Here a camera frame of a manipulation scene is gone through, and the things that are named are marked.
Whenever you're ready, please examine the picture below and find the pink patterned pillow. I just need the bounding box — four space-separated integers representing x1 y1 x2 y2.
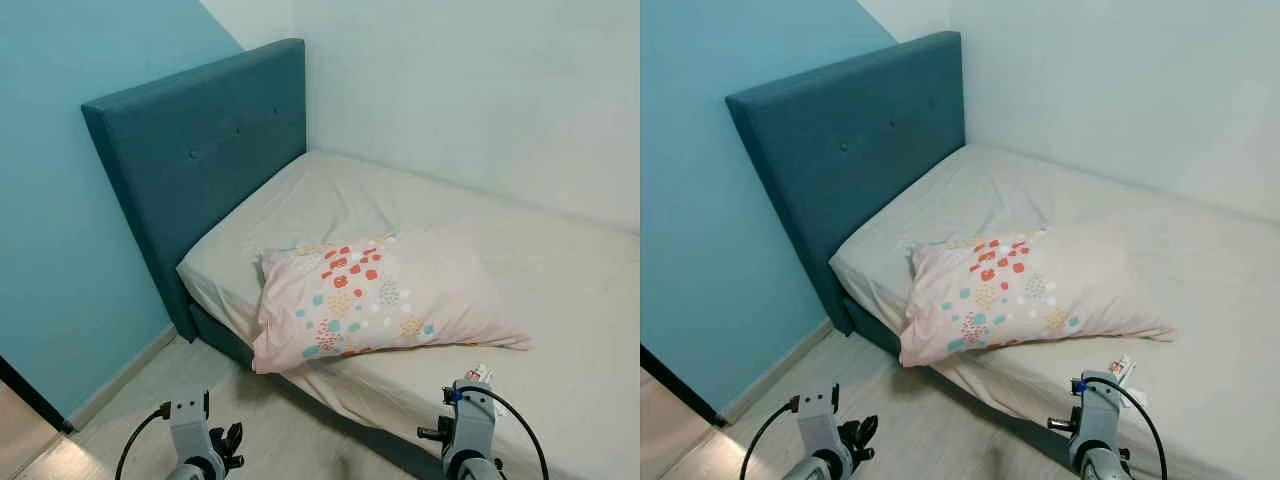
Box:
250 228 534 375
898 222 1176 368

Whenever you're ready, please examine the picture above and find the beige skirting board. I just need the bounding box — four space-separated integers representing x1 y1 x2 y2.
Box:
65 322 196 431
715 318 836 426

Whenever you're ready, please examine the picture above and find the mattress with cream sheet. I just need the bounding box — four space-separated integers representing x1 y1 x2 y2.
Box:
830 142 1280 480
178 150 641 480

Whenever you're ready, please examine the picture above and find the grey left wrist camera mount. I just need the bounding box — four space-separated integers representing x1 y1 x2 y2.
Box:
797 380 841 453
168 392 212 463

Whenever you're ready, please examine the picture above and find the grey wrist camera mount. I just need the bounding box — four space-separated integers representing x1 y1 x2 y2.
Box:
1075 370 1126 451
445 378 498 459
168 392 212 463
797 380 841 453

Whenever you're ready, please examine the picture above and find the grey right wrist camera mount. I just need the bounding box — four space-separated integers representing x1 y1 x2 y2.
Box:
1075 370 1126 451
445 378 498 459

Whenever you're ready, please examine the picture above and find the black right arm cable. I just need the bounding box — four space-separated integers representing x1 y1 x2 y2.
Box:
1072 375 1169 480
448 385 550 480

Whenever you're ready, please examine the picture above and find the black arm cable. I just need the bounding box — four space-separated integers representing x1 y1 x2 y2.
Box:
448 385 550 480
740 398 801 480
1072 375 1169 480
115 404 173 480

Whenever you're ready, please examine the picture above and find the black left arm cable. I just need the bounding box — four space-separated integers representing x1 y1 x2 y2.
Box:
115 404 173 480
740 398 801 480

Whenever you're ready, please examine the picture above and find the dark door frame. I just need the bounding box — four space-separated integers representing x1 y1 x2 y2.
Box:
0 355 73 433
640 345 723 426

